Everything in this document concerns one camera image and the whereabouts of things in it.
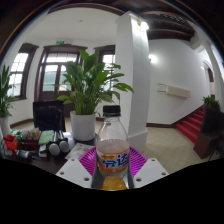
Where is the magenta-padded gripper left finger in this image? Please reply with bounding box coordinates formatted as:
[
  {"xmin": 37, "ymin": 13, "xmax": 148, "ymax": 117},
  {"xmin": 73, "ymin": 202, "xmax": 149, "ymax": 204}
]
[{"xmin": 54, "ymin": 146, "xmax": 101, "ymax": 190}]

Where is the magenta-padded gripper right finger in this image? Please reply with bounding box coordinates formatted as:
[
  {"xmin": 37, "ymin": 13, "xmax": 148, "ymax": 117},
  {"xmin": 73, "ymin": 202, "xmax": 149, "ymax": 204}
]
[{"xmin": 126, "ymin": 146, "xmax": 169, "ymax": 190}]

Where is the clear orange soda bottle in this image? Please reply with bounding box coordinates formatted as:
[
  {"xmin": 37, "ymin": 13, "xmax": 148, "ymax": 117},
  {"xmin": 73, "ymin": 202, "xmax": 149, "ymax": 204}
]
[{"xmin": 95, "ymin": 104, "xmax": 131, "ymax": 192}]

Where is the printed paper sheet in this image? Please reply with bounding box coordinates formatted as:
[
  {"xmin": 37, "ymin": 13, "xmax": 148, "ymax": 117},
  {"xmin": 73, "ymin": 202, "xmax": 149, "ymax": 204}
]
[{"xmin": 64, "ymin": 142, "xmax": 96, "ymax": 160}]

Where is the grey-headed microphone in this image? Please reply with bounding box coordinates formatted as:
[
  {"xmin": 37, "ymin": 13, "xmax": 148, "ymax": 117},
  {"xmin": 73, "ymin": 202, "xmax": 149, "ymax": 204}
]
[
  {"xmin": 46, "ymin": 131, "xmax": 61, "ymax": 157},
  {"xmin": 56, "ymin": 129, "xmax": 71, "ymax": 154}
]

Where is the leafy plant in white pot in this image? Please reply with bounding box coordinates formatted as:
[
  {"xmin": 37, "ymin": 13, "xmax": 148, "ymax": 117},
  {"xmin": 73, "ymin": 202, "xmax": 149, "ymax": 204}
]
[
  {"xmin": 56, "ymin": 49, "xmax": 135, "ymax": 142},
  {"xmin": 0, "ymin": 64, "xmax": 18, "ymax": 138}
]

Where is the flat black box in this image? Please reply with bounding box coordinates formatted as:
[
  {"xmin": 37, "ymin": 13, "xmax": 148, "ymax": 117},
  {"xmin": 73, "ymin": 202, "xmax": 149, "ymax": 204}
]
[{"xmin": 37, "ymin": 144, "xmax": 50, "ymax": 158}]

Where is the green notebook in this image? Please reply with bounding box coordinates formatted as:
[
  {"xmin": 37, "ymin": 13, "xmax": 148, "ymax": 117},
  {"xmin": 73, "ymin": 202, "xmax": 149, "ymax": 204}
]
[{"xmin": 38, "ymin": 129, "xmax": 55, "ymax": 146}]

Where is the black chair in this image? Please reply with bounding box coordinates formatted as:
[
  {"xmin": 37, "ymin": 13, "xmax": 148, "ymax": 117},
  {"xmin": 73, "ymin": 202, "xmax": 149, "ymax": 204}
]
[{"xmin": 32, "ymin": 99, "xmax": 67, "ymax": 133}]

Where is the brown tray of small jars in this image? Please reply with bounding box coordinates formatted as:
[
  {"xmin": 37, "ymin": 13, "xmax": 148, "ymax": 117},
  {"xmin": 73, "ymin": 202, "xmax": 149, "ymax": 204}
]
[{"xmin": 19, "ymin": 128, "xmax": 43, "ymax": 151}]

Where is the red carpeted staircase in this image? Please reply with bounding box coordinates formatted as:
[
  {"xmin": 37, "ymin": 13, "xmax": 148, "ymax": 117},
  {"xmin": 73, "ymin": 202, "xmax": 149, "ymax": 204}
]
[{"xmin": 175, "ymin": 105, "xmax": 205, "ymax": 144}]

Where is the dark wooden stand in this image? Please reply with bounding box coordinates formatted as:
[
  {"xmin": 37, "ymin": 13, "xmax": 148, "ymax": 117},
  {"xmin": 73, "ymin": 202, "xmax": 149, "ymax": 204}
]
[{"xmin": 193, "ymin": 106, "xmax": 224, "ymax": 161}]

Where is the red plastic box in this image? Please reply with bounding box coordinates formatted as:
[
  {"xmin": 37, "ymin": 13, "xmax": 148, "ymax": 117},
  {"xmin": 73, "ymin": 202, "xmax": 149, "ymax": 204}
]
[{"xmin": 3, "ymin": 133, "xmax": 20, "ymax": 152}]

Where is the green box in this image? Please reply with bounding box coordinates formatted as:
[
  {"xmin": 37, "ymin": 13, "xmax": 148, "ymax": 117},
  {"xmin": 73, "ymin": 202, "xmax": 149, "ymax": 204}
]
[{"xmin": 9, "ymin": 129, "xmax": 23, "ymax": 138}]

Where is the dark wooden glazed double door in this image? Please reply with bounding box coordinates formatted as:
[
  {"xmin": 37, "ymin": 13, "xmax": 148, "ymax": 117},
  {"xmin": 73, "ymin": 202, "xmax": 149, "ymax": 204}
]
[{"xmin": 34, "ymin": 44, "xmax": 88, "ymax": 103}]

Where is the small green plant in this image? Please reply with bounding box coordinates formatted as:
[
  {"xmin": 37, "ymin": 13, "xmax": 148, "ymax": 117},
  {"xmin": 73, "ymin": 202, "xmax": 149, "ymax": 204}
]
[{"xmin": 202, "ymin": 95, "xmax": 221, "ymax": 109}]

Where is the dark wooden framed window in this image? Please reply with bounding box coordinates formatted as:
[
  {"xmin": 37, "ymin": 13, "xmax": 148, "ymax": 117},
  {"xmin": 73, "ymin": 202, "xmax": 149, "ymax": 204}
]
[
  {"xmin": 93, "ymin": 44, "xmax": 117, "ymax": 69},
  {"xmin": 7, "ymin": 42, "xmax": 39, "ymax": 101}
]

